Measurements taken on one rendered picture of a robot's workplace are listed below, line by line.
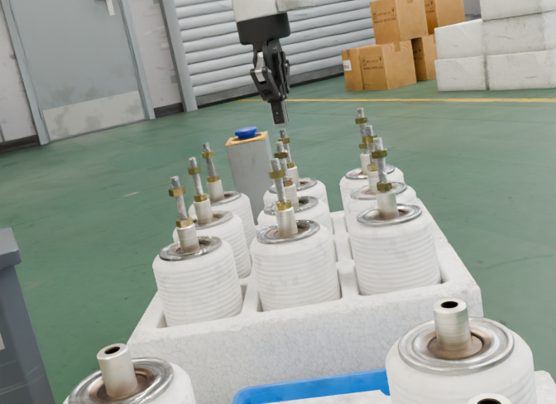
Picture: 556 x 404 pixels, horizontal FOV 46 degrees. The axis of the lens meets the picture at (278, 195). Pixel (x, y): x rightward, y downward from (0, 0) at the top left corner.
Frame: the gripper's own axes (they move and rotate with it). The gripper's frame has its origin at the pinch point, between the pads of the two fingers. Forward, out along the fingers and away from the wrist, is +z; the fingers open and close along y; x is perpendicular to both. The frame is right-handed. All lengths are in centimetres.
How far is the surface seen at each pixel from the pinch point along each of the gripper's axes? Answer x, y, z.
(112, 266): -64, -41, 37
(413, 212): 19.9, 20.7, 10.7
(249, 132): -10.2, -13.2, 3.9
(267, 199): -3.2, 3.6, 11.8
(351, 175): 8.8, -1.3, 10.9
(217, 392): -2.9, 33.3, 25.5
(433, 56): -3, -382, 25
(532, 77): 52, -251, 33
